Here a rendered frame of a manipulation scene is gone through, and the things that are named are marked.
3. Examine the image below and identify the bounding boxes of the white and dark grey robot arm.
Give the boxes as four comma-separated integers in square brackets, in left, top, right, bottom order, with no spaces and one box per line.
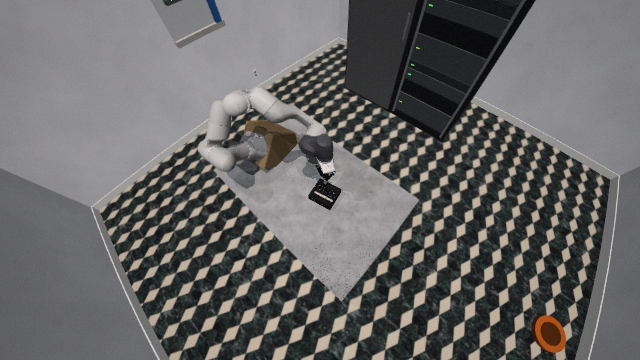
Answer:
[197,87,335,174]

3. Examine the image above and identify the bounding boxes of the black lighting desk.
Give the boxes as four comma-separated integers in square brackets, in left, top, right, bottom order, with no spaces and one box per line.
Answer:
[308,179,341,210]

